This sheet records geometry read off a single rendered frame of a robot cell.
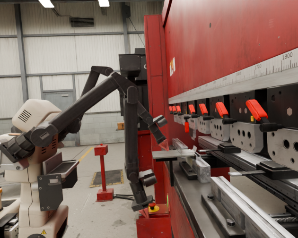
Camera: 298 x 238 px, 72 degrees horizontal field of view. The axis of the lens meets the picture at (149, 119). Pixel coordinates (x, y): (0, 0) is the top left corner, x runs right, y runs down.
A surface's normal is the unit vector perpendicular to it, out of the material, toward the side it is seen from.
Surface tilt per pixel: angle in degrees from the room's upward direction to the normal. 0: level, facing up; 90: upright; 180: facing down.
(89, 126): 90
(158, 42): 90
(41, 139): 102
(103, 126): 90
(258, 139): 90
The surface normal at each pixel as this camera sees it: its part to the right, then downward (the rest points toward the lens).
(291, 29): -1.00, 0.07
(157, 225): -0.05, 0.06
